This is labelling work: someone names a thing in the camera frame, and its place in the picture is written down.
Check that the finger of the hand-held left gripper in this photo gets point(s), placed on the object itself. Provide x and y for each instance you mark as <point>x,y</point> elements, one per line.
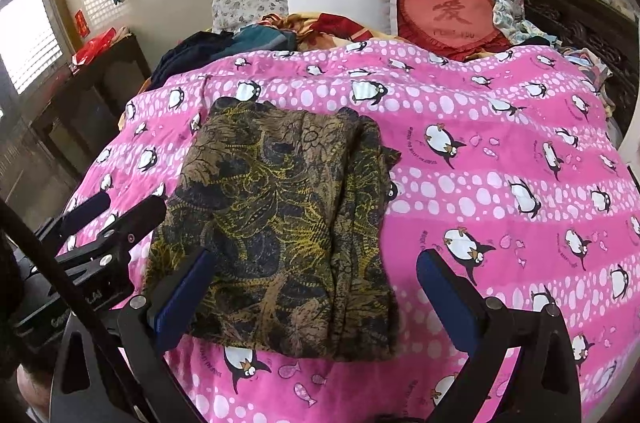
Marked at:
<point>87,210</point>
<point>135,223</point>

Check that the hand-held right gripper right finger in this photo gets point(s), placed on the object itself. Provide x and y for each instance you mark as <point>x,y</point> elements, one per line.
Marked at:
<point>445,298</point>

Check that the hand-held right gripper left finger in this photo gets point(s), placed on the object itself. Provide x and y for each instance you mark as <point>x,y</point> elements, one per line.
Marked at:
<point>182,298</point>

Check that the brown yellow patterned garment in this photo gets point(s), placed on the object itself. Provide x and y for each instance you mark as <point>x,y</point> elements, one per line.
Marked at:
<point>280,228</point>

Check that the person's left hand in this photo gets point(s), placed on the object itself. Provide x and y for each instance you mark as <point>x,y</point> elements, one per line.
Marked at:
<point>34,385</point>

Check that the wooden desk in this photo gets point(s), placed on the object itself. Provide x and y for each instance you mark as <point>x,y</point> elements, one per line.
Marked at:
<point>90,103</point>

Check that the pink penguin blanket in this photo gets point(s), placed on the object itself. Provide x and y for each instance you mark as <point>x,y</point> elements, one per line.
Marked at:
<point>500,153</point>

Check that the red bag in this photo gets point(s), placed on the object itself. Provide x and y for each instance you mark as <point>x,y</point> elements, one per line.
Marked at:
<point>95,48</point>

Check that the navy garment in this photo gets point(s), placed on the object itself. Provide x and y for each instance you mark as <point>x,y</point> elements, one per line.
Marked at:
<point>195,50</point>

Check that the window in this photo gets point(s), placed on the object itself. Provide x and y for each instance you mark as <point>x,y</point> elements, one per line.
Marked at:
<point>30,28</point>

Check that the teal garment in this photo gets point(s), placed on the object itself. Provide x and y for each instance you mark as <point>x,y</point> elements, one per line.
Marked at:
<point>260,38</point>

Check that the orange red blanket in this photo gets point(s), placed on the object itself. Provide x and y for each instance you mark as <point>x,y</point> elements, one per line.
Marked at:
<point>330,25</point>

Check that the red heart cushion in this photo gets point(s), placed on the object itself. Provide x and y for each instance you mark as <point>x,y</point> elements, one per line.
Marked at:
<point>445,18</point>

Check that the pale blue floral cloth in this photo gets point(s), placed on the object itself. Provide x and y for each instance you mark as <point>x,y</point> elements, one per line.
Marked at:
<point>510,20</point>

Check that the dark wooden cabinet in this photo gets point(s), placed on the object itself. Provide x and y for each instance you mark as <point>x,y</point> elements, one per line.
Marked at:
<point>585,33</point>

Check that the red wall paper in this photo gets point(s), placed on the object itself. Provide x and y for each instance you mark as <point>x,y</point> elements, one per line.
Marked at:
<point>82,24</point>

